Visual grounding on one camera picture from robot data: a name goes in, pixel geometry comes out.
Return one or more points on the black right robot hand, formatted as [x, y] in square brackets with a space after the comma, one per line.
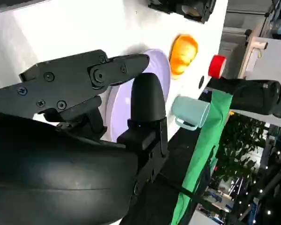
[49, 168]

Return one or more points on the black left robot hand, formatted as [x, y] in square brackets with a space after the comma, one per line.
[162, 4]

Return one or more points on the orange white striped bread roll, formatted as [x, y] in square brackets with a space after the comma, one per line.
[182, 56]

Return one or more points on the lilac plate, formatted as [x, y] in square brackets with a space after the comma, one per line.
[120, 112]

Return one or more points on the light wooden board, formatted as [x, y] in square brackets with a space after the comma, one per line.
[251, 54]

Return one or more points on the pale green mug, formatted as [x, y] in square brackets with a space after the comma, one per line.
[187, 107]

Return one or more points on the black cylindrical fixture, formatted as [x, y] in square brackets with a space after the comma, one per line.
[253, 96]

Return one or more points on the green cloth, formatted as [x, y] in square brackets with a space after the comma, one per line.
[201, 152]

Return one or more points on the green leafy plant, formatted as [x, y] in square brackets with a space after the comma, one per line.
[238, 145]

